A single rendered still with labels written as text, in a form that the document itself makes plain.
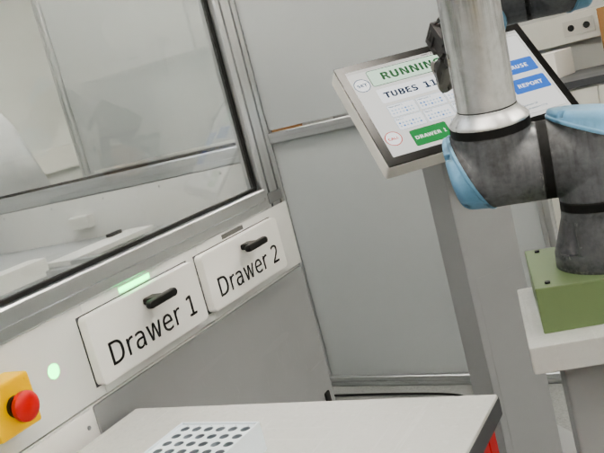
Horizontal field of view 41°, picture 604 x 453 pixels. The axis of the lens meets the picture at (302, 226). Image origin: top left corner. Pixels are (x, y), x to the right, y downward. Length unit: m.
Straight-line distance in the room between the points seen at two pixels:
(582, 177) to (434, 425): 0.42
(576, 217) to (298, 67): 1.93
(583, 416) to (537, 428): 0.99
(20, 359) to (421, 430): 0.56
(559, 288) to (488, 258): 0.89
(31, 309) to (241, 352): 0.53
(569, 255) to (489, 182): 0.16
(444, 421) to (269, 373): 0.74
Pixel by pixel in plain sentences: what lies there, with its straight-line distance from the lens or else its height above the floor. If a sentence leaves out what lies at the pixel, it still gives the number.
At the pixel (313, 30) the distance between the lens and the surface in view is 2.96.
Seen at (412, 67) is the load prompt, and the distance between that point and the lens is 2.01.
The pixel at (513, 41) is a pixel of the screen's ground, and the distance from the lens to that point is 2.15.
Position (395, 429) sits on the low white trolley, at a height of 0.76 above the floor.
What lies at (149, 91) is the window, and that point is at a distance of 1.52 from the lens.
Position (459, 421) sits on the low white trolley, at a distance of 0.98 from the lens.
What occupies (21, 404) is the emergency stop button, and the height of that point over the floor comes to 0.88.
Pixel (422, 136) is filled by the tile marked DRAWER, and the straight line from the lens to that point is 1.87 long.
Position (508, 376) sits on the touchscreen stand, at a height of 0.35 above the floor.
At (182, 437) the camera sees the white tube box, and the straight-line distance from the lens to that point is 1.06.
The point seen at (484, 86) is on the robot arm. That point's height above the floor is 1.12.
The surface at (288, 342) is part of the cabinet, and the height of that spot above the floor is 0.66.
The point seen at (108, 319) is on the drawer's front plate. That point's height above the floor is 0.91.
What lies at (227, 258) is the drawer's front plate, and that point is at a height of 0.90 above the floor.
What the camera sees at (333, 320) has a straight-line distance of 3.20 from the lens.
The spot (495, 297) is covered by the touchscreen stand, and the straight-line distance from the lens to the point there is 2.08.
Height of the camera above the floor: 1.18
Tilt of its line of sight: 9 degrees down
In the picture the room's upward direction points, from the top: 15 degrees counter-clockwise
